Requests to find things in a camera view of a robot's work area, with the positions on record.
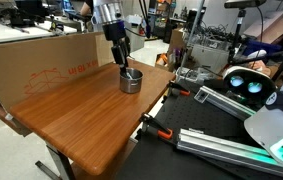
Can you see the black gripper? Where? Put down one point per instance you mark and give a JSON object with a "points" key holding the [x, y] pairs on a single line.
{"points": [[114, 30]]}

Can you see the black and white marker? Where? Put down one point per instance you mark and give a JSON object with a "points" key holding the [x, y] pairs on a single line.
{"points": [[129, 76]]}

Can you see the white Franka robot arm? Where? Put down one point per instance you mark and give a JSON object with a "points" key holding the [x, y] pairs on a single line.
{"points": [[109, 11]]}

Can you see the silver metal pot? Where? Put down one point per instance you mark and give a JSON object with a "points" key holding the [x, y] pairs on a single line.
{"points": [[131, 86]]}

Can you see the silver metal pole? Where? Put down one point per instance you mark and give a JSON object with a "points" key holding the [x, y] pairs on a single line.
{"points": [[192, 33]]}

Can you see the black orange bar clamp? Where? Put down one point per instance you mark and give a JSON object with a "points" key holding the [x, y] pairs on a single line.
{"points": [[164, 134], [184, 93]]}

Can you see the black perforated breadboard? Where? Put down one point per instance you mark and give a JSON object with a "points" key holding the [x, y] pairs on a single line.
{"points": [[187, 113]]}

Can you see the brown cardboard with red print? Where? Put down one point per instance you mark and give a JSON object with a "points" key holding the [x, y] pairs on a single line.
{"points": [[21, 66]]}

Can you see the black equipment on table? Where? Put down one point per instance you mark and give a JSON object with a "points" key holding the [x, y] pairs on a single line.
{"points": [[21, 16]]}

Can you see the white VR headset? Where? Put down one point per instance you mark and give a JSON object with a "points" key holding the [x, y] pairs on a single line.
{"points": [[237, 70]]}

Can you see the long white table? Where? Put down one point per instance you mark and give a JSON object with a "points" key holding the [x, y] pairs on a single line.
{"points": [[1, 33]]}

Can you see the blue storage bin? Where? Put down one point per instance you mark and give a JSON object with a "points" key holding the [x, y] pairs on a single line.
{"points": [[261, 46]]}

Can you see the open cardboard box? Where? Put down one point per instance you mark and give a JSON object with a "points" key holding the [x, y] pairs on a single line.
{"points": [[267, 28]]}

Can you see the aluminium extrusion rail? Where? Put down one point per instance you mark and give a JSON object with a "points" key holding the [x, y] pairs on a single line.
{"points": [[221, 101], [214, 146]]}

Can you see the black camera stand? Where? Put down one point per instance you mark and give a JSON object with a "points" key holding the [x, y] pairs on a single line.
{"points": [[237, 36]]}

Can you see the grey metal table frame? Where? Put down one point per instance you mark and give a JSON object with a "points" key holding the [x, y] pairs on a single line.
{"points": [[61, 163]]}

